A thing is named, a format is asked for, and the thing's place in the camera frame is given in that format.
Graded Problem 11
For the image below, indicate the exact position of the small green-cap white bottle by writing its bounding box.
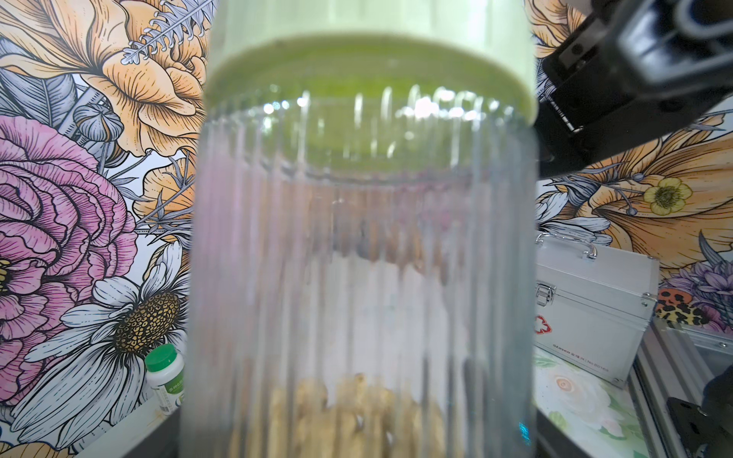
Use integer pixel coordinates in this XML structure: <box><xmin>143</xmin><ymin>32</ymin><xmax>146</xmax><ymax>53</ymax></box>
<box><xmin>144</xmin><ymin>343</ymin><xmax>184</xmax><ymax>415</ymax></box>

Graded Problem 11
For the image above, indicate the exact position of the green-lid peanut jar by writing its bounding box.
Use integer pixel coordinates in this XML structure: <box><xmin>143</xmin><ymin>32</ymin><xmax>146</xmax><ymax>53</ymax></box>
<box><xmin>179</xmin><ymin>1</ymin><xmax>538</xmax><ymax>457</ymax></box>

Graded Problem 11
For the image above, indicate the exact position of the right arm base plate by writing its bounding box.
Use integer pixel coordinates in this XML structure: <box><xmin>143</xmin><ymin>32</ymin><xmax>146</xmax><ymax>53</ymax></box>
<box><xmin>667</xmin><ymin>366</ymin><xmax>732</xmax><ymax>458</ymax></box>

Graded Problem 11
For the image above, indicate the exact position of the silver first aid case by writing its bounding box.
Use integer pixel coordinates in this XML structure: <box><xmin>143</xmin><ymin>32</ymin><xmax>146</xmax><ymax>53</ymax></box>
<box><xmin>534</xmin><ymin>232</ymin><xmax>660</xmax><ymax>387</ymax></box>

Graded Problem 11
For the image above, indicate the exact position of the aluminium front rail frame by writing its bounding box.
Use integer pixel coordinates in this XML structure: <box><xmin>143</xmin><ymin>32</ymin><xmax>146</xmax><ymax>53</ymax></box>
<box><xmin>628</xmin><ymin>318</ymin><xmax>732</xmax><ymax>457</ymax></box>

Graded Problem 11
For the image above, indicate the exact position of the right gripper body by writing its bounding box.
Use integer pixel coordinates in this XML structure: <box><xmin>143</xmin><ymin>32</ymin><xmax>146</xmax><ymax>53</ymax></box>
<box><xmin>536</xmin><ymin>1</ymin><xmax>732</xmax><ymax>179</ymax></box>

